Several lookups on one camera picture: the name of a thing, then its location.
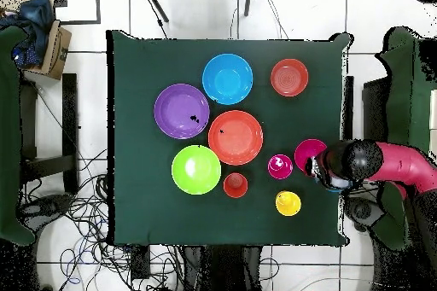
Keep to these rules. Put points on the white board black frame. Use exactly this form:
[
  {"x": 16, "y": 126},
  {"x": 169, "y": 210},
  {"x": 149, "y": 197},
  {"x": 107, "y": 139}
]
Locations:
[{"x": 78, "y": 4}]

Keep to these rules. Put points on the green covered side table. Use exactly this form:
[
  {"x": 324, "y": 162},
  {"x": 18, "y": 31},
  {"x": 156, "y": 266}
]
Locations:
[
  {"x": 8, "y": 134},
  {"x": 409, "y": 100}
]

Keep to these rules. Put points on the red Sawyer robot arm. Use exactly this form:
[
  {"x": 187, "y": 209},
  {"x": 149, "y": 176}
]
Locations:
[{"x": 392, "y": 164}]

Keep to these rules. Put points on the green bowl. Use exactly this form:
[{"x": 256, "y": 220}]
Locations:
[{"x": 199, "y": 178}]

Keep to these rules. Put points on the black chair frame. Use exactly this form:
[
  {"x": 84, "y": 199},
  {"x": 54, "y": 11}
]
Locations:
[
  {"x": 374, "y": 100},
  {"x": 70, "y": 117}
]

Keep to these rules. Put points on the black tripod leg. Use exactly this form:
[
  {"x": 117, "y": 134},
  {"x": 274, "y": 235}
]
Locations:
[
  {"x": 156, "y": 3},
  {"x": 248, "y": 1}
]

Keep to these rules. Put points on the blue cloth bundle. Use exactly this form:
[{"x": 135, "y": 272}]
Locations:
[{"x": 34, "y": 21}]

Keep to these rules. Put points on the small orange bowl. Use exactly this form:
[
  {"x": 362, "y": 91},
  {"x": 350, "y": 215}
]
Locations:
[{"x": 289, "y": 77}]

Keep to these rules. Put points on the large orange bowl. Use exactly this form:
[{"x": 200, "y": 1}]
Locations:
[{"x": 235, "y": 140}]

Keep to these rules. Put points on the orange cup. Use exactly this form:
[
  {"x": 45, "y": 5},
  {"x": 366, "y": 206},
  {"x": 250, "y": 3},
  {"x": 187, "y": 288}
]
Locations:
[{"x": 235, "y": 185}]

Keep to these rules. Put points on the dark green tablecloth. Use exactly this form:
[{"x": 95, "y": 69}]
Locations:
[{"x": 143, "y": 65}]

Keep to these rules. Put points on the pink bowl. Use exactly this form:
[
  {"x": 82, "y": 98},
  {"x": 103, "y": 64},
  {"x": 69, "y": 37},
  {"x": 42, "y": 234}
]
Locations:
[{"x": 305, "y": 149}]

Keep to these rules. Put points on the small blue bowl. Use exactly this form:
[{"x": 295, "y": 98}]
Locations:
[{"x": 333, "y": 188}]

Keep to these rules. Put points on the black power strip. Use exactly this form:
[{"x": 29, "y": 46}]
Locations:
[{"x": 140, "y": 262}]

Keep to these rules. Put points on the dark grey stand base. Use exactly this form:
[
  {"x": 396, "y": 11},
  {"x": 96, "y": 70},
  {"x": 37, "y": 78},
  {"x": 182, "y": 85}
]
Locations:
[
  {"x": 44, "y": 207},
  {"x": 362, "y": 212}
]

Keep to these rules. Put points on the pink cup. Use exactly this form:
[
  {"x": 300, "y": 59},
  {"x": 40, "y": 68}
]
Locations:
[{"x": 281, "y": 171}]

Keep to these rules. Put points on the large blue bowl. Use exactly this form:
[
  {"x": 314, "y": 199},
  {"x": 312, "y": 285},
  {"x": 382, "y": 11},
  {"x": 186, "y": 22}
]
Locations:
[{"x": 227, "y": 78}]

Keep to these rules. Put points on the purple bowl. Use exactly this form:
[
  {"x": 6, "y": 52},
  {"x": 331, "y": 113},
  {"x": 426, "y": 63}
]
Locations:
[{"x": 174, "y": 106}]

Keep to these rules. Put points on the yellow cup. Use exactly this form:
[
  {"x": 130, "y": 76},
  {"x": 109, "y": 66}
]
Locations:
[{"x": 290, "y": 207}]

